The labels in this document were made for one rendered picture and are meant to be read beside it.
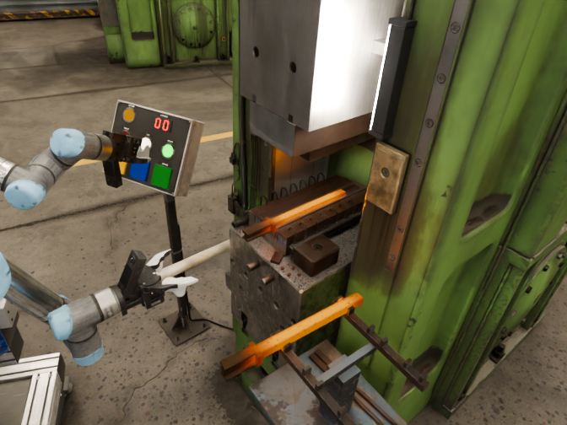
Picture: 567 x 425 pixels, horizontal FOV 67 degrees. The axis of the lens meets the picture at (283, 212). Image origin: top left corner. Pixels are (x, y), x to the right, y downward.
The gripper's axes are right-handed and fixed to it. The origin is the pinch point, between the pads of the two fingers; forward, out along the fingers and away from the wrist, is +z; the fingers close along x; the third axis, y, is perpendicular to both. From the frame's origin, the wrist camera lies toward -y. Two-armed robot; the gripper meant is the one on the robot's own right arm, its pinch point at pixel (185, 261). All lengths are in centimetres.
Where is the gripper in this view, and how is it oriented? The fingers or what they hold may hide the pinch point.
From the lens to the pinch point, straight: 122.5
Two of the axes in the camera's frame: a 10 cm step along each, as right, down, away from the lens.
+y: -0.5, 8.1, 5.8
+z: 7.7, -3.4, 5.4
